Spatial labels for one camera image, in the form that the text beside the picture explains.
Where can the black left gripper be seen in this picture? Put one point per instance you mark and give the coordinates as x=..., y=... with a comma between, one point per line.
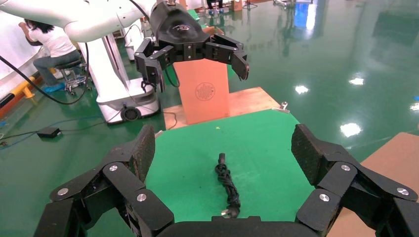
x=180, y=32

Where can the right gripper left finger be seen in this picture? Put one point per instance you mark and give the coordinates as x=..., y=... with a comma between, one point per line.
x=124, y=183

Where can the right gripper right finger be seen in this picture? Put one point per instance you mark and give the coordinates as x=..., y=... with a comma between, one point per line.
x=340, y=183

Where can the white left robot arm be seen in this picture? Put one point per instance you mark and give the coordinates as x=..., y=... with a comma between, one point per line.
x=82, y=19

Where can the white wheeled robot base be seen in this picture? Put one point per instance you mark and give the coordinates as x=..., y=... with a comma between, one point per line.
x=111, y=88

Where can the upright brown cardboard box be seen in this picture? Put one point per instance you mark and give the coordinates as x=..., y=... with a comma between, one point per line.
x=203, y=108

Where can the open brown cardboard box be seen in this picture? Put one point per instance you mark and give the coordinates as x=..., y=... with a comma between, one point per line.
x=392, y=157

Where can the brown cardboard carton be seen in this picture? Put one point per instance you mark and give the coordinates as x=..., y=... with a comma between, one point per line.
x=236, y=5

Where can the wooden board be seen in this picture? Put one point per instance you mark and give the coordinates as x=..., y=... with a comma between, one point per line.
x=248, y=101

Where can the green table cloth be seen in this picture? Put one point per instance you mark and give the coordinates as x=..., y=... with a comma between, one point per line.
x=262, y=147

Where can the black power adapter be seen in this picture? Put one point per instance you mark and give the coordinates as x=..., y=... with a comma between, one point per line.
x=49, y=132

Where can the silver binder clip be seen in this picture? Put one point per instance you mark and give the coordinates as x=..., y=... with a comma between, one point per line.
x=281, y=107

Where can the rolling stool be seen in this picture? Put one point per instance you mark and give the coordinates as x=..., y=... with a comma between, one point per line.
x=73, y=73

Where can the seated person in white shirt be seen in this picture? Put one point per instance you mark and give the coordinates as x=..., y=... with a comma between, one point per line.
x=54, y=42

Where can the yellow floor barrier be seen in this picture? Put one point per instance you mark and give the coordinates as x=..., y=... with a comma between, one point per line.
x=24, y=88

